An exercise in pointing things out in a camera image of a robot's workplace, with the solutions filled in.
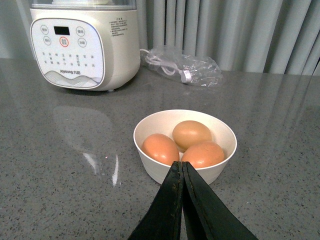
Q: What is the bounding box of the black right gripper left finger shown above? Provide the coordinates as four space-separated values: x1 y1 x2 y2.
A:
129 161 184 240

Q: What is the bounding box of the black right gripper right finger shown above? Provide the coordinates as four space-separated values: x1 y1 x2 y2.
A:
182 162 257 240

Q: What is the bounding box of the brown egg bowl right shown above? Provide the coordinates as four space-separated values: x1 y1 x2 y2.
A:
181 141 225 169

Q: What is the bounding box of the brown egg bowl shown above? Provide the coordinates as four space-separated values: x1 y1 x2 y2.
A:
181 141 225 169
172 120 212 152
141 133 180 166

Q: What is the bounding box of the brown egg bowl left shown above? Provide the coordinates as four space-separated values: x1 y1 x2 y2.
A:
141 133 180 166

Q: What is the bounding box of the brown egg bowl back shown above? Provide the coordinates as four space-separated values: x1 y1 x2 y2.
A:
172 120 212 152

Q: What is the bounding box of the white bowl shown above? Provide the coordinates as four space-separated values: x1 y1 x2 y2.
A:
132 109 238 186

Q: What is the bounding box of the clear plastic bag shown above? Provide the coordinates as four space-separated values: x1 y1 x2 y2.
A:
140 45 223 87

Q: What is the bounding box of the white Joyoung cooker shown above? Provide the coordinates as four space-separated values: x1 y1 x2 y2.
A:
30 0 141 91

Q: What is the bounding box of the white power cable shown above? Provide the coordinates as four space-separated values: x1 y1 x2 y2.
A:
139 48 193 85

